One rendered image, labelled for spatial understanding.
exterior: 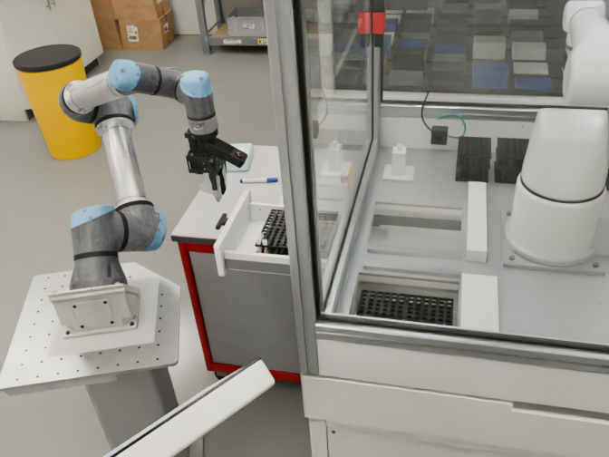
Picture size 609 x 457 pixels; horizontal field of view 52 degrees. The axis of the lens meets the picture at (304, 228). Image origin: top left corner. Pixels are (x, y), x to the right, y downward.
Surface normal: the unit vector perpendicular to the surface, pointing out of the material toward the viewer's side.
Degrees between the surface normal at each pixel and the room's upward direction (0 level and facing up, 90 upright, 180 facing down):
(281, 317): 90
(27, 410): 0
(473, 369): 90
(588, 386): 90
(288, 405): 0
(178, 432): 40
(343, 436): 90
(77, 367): 0
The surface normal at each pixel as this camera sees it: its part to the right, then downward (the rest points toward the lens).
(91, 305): 0.14, 0.58
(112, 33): -0.22, 0.56
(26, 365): -0.07, -0.81
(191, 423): 0.37, -0.36
